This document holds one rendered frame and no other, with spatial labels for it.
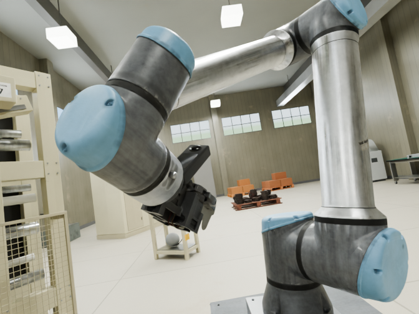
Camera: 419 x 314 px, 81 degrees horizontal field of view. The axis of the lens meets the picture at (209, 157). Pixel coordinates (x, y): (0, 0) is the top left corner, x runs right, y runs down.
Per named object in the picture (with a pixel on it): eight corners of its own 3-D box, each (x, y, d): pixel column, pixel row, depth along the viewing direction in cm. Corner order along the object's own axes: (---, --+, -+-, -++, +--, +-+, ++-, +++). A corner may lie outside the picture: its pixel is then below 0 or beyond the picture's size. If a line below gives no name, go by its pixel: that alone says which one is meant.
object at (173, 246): (187, 260, 332) (179, 202, 339) (154, 259, 360) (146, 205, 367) (200, 252, 363) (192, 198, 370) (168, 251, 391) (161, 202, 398)
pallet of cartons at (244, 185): (252, 192, 1229) (250, 177, 1235) (256, 194, 1130) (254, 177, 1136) (227, 196, 1227) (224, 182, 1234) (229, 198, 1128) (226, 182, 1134)
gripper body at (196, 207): (167, 226, 49) (130, 205, 39) (181, 187, 52) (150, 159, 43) (200, 235, 45) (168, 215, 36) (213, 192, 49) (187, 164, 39)
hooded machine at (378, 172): (388, 180, 865) (379, 136, 879) (370, 182, 862) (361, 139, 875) (373, 179, 945) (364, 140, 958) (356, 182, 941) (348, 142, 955)
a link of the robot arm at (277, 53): (279, 35, 84) (85, 92, 48) (311, 12, 74) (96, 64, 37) (292, 66, 86) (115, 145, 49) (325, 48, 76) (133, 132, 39)
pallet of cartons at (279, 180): (287, 186, 1244) (285, 171, 1251) (296, 187, 1137) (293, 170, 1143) (260, 190, 1237) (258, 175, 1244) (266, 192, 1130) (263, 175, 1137)
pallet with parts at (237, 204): (283, 203, 708) (280, 186, 712) (234, 211, 704) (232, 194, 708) (274, 200, 804) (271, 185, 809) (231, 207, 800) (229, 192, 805)
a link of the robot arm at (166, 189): (133, 141, 40) (183, 144, 35) (150, 156, 44) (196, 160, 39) (108, 190, 36) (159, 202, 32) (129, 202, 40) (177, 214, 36)
